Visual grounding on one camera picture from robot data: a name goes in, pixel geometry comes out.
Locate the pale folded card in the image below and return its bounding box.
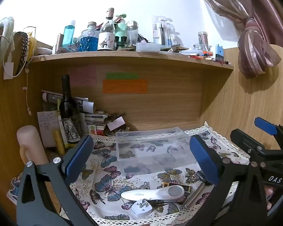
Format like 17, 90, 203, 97
107, 117, 126, 131

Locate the yellow tube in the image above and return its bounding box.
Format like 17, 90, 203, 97
53, 131, 66, 156

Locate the butterfly print lace tablecloth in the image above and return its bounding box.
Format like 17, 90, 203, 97
59, 121, 250, 226

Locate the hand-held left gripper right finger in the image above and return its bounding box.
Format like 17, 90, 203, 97
189, 134, 268, 226

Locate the rolled magazine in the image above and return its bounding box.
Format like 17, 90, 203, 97
41, 90, 95, 114

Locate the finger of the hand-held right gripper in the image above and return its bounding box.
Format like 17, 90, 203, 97
230, 128, 283, 170
254, 117, 283, 150

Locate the metal handled tool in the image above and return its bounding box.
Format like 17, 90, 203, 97
181, 171, 206, 209

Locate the dark wine bottle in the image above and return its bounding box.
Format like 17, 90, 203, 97
58, 75, 82, 149

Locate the clear jar silver lid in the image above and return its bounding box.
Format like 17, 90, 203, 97
127, 21, 139, 46

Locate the corked glass bottle blue liquid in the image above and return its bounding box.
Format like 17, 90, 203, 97
79, 22, 100, 52

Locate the pale pink cylinder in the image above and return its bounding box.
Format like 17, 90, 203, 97
16, 125, 49, 167

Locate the stack of small boxes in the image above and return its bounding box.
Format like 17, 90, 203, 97
84, 112, 109, 136

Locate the white power plug adapter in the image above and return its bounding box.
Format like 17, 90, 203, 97
132, 199, 154, 219

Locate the white cable with tag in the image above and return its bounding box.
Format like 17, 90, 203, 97
3, 51, 32, 116

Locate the small blue box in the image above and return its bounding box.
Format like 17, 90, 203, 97
215, 44, 225, 62

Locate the green sticky note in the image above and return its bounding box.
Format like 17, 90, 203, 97
106, 73, 139, 80

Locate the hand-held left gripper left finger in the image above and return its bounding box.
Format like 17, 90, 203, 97
16, 134, 95, 226

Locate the person's right hand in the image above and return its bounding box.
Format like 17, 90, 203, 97
265, 186, 275, 211

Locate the clear plastic storage box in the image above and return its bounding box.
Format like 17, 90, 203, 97
115, 127, 198, 177

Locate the pink striped curtain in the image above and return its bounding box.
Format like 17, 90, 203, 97
192, 0, 283, 79

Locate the white handheld lint brush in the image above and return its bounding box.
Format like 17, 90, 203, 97
121, 185, 185, 202

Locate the black yellow rectangular item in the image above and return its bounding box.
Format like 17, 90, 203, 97
163, 182, 192, 195

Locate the tall light blue bottle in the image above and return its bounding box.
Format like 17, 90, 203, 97
62, 20, 76, 48

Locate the copper brown cylinder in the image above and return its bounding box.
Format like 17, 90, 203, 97
56, 33, 64, 53

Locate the translucent white plastic box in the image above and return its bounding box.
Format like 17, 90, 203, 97
135, 42, 161, 53

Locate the clear bottle illustrated label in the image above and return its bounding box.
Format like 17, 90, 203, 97
97, 8, 116, 52

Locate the white handwritten note paper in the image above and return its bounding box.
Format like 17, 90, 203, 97
37, 111, 60, 148

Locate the black lace ribbon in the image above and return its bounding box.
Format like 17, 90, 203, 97
13, 31, 30, 76

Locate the clear acrylic brush organizer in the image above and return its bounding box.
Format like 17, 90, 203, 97
152, 16, 178, 46

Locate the pink curtain tieback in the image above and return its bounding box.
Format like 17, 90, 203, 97
243, 17, 258, 33

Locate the orange sticky note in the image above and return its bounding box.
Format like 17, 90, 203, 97
102, 79, 148, 94

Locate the pink sticky note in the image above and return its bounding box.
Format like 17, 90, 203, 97
68, 67, 97, 88

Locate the mint green pump bottle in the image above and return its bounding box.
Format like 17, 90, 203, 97
114, 14, 128, 50

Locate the cartoon sticker sheet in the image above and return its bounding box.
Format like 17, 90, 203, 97
6, 171, 23, 206

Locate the wooden shelf board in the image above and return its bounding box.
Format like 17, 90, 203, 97
28, 50, 234, 70

